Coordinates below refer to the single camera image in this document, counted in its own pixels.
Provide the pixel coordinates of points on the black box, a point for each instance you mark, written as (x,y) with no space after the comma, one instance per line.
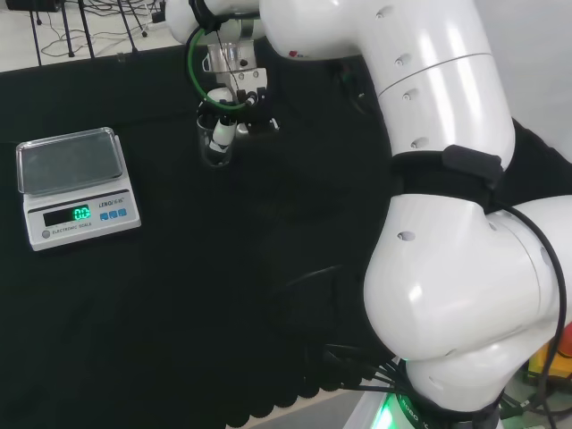
(31,5)

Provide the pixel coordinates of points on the clear glass beaker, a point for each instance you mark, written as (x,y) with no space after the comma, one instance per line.
(210,154)

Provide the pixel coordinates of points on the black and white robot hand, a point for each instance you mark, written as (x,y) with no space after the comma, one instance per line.
(243,85)

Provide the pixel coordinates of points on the white power strip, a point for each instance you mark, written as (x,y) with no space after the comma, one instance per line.
(156,22)

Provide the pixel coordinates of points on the black bench cloth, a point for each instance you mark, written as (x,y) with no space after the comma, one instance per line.
(223,250)

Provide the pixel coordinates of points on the yellow stop button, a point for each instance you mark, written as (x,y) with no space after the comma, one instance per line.
(552,353)

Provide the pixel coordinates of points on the black tripod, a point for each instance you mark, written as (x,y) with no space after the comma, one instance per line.
(67,31)

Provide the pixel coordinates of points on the electronic balance with steel pan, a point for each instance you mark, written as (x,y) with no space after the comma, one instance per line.
(76,210)

